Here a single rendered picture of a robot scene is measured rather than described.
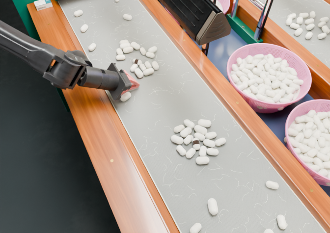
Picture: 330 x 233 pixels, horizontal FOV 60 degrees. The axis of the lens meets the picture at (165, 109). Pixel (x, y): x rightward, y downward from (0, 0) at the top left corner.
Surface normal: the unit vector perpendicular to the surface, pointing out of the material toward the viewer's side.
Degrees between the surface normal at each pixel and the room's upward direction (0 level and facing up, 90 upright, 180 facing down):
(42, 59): 61
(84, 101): 0
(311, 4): 0
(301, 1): 0
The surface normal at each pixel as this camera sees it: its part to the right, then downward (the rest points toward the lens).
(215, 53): 0.00, -0.58
